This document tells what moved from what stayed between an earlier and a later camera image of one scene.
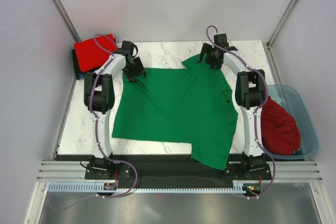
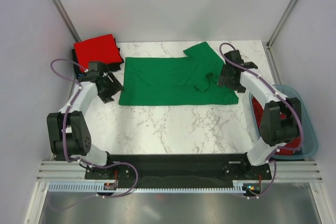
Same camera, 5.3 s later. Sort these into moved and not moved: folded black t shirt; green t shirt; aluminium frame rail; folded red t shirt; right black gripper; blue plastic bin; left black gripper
Moved: right black gripper; left black gripper; green t shirt
Not moved: aluminium frame rail; folded black t shirt; blue plastic bin; folded red t shirt
